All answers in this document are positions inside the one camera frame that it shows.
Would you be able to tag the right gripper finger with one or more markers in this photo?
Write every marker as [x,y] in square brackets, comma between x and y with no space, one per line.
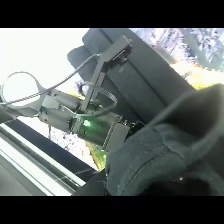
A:
[95,186]

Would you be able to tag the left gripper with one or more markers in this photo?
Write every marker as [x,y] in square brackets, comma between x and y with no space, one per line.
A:
[96,128]

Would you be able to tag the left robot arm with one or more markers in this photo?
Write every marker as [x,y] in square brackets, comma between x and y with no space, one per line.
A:
[20,111]

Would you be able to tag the silver frame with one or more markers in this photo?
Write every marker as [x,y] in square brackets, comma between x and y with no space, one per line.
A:
[36,163]

